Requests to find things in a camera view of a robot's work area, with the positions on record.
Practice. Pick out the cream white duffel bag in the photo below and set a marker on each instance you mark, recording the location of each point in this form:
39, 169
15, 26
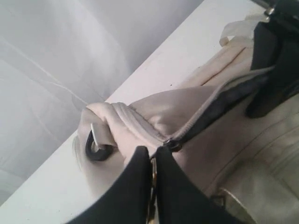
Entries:
247, 166

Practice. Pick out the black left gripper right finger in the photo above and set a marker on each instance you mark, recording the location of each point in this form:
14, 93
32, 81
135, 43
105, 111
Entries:
178, 200

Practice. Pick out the white backdrop curtain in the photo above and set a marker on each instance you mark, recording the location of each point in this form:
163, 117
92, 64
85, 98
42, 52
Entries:
56, 57

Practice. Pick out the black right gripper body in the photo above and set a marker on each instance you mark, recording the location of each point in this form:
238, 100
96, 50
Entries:
284, 39

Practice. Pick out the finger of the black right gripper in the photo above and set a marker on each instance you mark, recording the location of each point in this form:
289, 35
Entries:
283, 84
267, 45

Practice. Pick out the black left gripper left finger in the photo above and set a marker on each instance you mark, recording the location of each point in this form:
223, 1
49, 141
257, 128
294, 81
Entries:
126, 201

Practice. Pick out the metal zipper pull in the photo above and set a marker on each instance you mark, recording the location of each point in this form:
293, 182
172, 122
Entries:
173, 145

